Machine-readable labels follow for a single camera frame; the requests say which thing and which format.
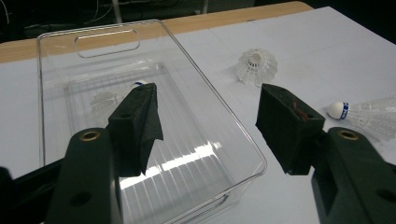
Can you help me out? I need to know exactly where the white shuttlecock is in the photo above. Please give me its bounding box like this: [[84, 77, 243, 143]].
[[90, 79, 149, 116], [327, 96, 396, 143], [235, 49, 279, 88]]

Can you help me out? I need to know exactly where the white paper sheet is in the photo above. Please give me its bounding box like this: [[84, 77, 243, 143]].
[[0, 6, 396, 224]]

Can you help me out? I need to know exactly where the clear plastic tray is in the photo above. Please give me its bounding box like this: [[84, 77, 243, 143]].
[[36, 19, 268, 224]]

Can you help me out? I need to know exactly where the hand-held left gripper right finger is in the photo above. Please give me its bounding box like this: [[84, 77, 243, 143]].
[[255, 83, 326, 175]]

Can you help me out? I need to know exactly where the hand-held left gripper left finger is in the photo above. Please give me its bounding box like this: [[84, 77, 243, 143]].
[[106, 82, 164, 178]]

